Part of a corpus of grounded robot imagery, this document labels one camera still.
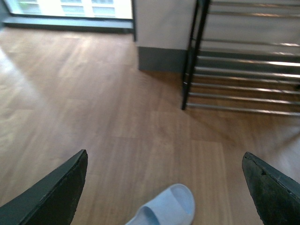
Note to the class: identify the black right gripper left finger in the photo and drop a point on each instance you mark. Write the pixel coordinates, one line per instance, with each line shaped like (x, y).
(51, 201)

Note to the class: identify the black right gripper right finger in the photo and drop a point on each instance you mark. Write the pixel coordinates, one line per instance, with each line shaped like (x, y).
(275, 195)

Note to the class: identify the light blue slide sandal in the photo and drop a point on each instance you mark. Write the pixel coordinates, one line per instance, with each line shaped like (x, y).
(173, 206)

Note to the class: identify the black metal shoe rack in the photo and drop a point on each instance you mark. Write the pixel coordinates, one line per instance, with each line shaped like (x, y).
(244, 56)

